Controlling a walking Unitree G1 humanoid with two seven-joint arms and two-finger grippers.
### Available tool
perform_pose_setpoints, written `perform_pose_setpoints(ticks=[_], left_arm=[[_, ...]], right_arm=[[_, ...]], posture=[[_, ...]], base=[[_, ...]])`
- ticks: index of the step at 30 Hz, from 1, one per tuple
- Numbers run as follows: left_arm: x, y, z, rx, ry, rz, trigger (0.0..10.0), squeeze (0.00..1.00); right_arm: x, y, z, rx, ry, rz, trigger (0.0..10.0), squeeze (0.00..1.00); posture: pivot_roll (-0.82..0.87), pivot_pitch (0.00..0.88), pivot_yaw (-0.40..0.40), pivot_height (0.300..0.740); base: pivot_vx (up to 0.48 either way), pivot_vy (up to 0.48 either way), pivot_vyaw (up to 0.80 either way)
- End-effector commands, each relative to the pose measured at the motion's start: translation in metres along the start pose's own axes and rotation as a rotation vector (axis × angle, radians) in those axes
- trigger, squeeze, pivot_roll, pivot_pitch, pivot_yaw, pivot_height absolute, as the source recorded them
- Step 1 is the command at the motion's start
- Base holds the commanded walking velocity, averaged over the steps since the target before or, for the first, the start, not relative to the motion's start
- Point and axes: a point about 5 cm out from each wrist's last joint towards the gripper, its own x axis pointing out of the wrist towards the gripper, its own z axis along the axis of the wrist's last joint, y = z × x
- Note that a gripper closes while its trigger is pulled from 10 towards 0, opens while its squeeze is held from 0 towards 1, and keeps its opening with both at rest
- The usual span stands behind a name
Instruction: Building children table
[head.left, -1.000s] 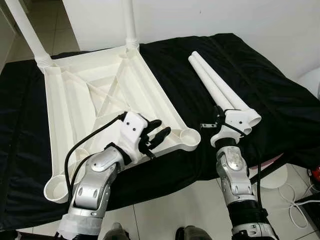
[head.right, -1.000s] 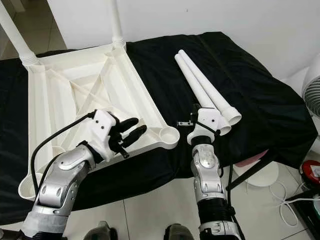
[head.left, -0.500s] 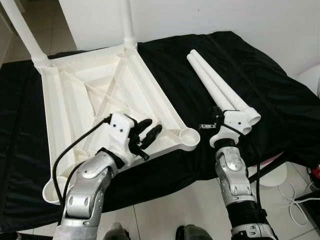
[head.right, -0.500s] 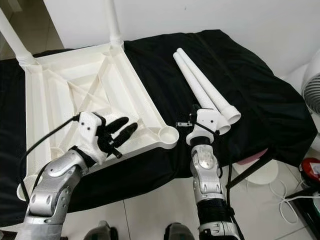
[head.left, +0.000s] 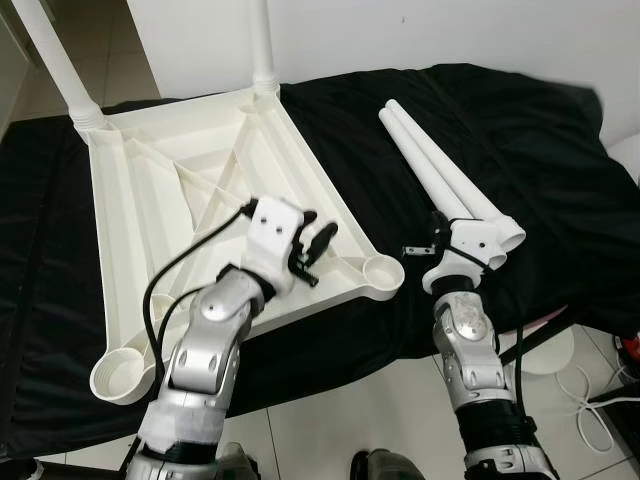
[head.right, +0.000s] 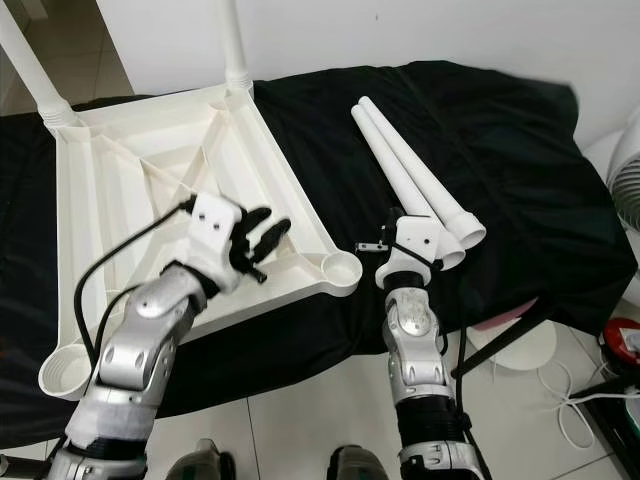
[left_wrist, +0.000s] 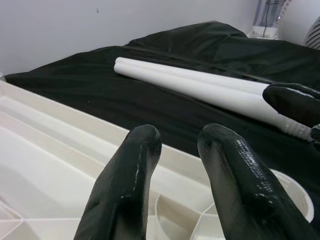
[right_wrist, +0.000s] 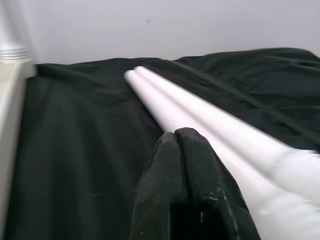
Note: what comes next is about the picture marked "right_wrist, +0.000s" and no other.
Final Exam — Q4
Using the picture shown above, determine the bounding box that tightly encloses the white plastic table leg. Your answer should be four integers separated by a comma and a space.
0, 0, 33, 63
124, 69, 320, 240
134, 66, 320, 196

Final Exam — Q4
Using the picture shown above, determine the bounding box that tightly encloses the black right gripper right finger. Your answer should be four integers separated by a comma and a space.
174, 126, 262, 240

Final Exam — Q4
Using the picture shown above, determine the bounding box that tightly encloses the black table cloth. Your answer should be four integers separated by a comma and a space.
4, 47, 320, 240

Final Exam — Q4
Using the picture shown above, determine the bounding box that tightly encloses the white plastic children table top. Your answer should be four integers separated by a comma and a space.
0, 59, 38, 226

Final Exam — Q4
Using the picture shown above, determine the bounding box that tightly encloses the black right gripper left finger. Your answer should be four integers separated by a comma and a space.
129, 131, 188, 240

